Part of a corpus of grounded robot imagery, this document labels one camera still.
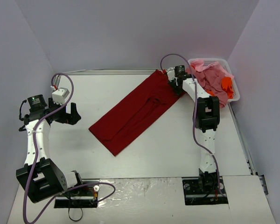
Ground dark red t-shirt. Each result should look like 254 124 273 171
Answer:
89 70 179 156

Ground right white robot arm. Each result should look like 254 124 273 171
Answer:
165 65 220 193

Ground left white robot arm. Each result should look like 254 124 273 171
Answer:
16 95 85 203

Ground white plastic basket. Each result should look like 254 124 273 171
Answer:
188 58 240 102

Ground pink t-shirt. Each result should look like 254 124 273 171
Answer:
190 65 228 108

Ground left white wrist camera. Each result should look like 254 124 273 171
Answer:
51 85 70 105

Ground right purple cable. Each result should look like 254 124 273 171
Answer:
160 54 225 196

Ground purple cable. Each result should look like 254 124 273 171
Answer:
22 73 116 224
160 54 225 196

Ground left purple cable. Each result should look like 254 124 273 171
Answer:
22 73 116 224

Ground black thin cable loop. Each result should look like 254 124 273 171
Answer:
68 206 84 222

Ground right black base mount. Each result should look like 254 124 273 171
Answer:
182 178 228 206

